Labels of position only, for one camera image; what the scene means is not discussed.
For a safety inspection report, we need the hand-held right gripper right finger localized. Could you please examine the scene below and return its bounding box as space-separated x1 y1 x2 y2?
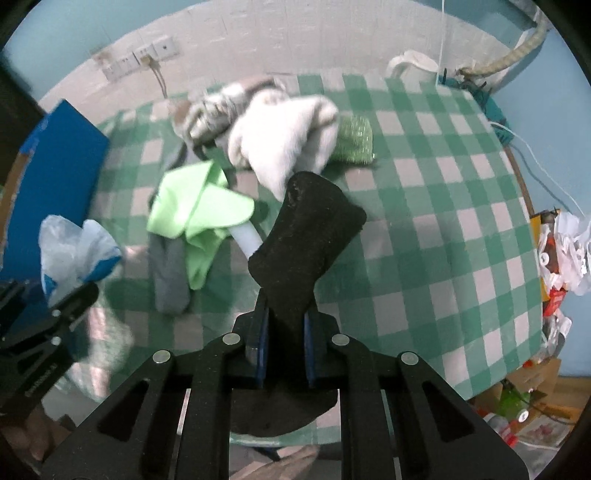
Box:
302 305 529 480

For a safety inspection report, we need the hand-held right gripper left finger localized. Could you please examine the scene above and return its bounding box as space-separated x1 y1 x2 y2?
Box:
41 288 271 480

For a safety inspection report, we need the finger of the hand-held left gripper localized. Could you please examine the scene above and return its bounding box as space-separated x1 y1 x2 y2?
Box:
0 332 81 416
0 281 100 344

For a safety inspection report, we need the black sock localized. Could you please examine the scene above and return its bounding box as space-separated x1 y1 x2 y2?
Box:
229 171 368 437

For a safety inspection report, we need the blue-edged cardboard box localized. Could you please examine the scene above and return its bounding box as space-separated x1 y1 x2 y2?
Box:
0 99 110 282

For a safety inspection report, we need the light green cloth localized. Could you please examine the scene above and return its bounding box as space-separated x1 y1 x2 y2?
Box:
147 161 256 291

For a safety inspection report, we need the white fluffy towel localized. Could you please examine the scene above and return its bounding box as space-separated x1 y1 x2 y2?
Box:
227 92 340 201

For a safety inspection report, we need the person's left hand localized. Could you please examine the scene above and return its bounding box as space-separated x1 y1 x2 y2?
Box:
0 406 61 464

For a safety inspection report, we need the white blue cloth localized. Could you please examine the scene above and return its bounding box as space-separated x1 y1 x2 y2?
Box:
38 215 123 305

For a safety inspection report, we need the pale plastic wrap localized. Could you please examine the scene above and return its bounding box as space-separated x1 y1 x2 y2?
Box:
85 302 136 400

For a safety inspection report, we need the grey sock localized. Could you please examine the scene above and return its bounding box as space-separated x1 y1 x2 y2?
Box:
148 141 191 315

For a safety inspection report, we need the white plastic tube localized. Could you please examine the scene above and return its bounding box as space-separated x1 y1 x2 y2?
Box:
231 220 264 257

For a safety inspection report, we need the green sequined pouch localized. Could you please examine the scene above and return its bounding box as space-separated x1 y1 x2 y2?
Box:
330 115 377 164

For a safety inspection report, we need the grey and white fluffy cloth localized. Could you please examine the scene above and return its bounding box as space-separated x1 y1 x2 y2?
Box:
173 78 287 146

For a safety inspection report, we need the heap of rubbish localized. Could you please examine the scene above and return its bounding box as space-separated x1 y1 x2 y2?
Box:
471 210 591 462

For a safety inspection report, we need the white tabletop appliance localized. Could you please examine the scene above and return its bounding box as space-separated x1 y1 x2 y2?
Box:
387 50 439 85

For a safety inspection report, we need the teal power strip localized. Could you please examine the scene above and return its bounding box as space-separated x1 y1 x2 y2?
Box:
438 76 511 139

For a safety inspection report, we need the plug with cable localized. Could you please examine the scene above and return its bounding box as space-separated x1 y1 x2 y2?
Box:
145 55 168 99

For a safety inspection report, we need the white cable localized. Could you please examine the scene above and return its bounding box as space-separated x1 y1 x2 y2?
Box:
492 121 586 219

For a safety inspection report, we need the rope-wrapped pipe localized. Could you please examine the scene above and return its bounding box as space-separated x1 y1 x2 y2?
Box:
457 14 550 77

